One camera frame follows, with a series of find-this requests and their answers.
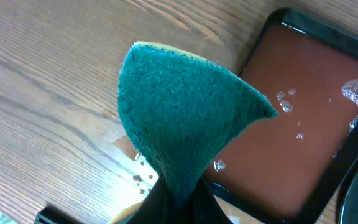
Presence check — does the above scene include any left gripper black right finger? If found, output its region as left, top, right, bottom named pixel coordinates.
left=190, top=177, right=232, bottom=224

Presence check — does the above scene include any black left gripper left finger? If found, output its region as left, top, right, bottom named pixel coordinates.
left=126, top=176, right=178, bottom=224

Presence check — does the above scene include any green yellow sponge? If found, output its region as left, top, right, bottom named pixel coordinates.
left=117, top=41, right=278, bottom=206

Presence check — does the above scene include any rectangular red-brown tray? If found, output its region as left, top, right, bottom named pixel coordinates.
left=204, top=8, right=358, bottom=223

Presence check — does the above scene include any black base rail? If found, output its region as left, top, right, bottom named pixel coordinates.
left=34, top=207, right=77, bottom=224

